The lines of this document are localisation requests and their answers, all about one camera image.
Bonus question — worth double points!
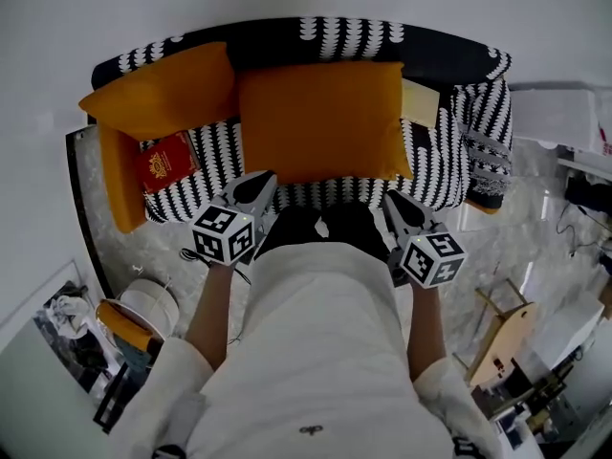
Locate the black white patterned sofa cover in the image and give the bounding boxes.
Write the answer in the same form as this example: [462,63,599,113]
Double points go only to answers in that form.
[90,15,514,224]

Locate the person's white shirt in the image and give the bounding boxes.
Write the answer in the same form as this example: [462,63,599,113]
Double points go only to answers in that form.
[102,241,503,459]

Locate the teal cloth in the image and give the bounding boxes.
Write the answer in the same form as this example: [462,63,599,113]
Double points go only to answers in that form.
[117,337,150,368]

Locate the white shelf unit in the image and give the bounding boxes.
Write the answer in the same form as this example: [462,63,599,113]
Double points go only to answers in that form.
[557,155,612,184]

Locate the wooden chair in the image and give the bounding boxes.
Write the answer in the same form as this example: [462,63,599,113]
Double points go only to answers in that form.
[453,277,539,391]

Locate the white laundry basket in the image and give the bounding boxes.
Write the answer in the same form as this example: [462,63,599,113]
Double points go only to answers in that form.
[95,277,181,348]

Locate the white bag with red label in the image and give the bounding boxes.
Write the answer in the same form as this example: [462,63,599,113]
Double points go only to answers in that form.
[595,112,612,157]

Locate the person's left forearm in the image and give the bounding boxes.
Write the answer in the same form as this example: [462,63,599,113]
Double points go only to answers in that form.
[185,260,238,370]

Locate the black cable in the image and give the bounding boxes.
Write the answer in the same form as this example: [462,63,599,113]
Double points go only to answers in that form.
[557,203,612,257]

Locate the black bag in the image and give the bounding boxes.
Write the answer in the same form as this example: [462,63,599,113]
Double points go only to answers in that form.
[563,179,612,219]

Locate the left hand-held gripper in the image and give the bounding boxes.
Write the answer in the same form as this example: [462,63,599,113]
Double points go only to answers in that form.
[190,169,279,266]

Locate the cream flat box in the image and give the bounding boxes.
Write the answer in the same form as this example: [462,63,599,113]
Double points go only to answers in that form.
[400,77,441,128]

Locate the framed picture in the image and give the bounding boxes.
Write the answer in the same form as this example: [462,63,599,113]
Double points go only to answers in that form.
[31,278,126,395]

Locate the large white box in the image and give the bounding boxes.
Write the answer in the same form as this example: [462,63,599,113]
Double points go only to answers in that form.
[509,88,606,147]

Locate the person's right forearm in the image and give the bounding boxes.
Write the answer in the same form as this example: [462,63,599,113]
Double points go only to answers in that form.
[405,279,448,382]

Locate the red book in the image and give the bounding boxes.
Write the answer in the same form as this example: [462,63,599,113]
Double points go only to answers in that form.
[135,130,202,194]

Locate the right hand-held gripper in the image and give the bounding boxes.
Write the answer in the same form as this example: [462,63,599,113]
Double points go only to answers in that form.
[382,189,468,290]

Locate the person's black trousers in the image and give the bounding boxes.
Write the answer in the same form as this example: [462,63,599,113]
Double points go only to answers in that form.
[252,202,391,262]

